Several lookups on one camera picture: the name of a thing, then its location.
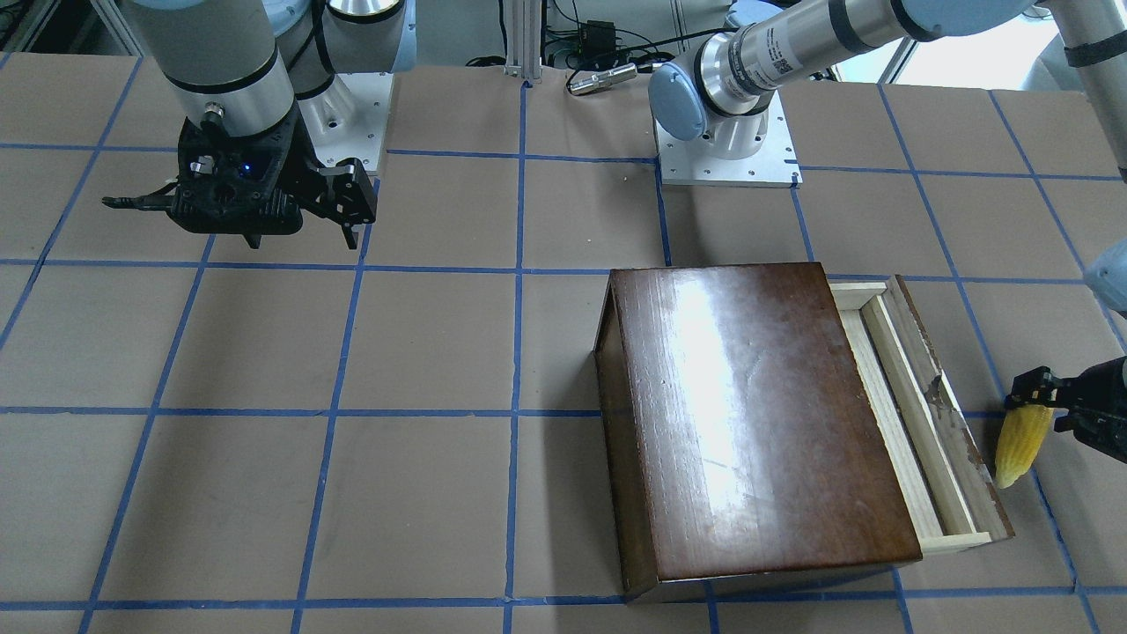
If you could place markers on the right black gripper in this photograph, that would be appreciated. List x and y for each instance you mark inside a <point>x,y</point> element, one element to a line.
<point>346,191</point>

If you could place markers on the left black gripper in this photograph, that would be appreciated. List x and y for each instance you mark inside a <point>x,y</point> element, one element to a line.
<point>1094,401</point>

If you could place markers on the yellow corn cob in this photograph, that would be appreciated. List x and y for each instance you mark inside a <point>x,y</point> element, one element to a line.
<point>1023,431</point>

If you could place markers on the wooden drawer with white handle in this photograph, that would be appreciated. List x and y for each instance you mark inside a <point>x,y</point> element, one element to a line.
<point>951,498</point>

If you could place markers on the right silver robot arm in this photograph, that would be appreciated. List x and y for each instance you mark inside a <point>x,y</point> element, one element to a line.
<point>261,85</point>

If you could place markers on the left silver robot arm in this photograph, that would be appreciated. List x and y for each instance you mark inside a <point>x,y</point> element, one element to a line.
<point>733,73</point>

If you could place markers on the dark wooden drawer cabinet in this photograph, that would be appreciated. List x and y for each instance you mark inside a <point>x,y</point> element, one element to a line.
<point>743,451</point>

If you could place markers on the silver cylindrical tool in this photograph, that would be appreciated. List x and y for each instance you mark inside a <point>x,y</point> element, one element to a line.
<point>601,80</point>

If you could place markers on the black power adapter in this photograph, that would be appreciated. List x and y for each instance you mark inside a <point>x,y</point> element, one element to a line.
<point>597,37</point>

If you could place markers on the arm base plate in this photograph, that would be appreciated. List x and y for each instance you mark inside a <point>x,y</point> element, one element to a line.
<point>754,152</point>
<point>349,120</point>

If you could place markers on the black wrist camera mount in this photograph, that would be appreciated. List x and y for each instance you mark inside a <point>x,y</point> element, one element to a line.
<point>224,184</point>

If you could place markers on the aluminium frame post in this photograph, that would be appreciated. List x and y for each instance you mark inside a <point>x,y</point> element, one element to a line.
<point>523,35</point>

